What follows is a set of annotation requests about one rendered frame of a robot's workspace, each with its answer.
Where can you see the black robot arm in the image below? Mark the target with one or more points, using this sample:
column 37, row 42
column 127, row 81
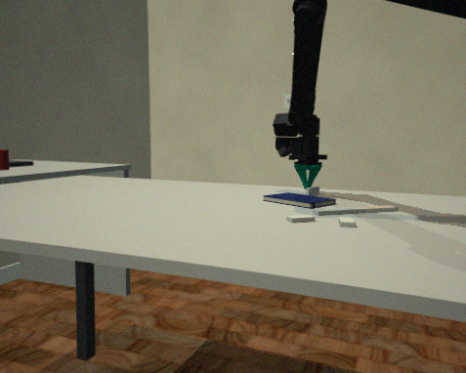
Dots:
column 308, row 28

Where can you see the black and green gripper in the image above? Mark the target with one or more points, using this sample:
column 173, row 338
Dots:
column 309, row 160

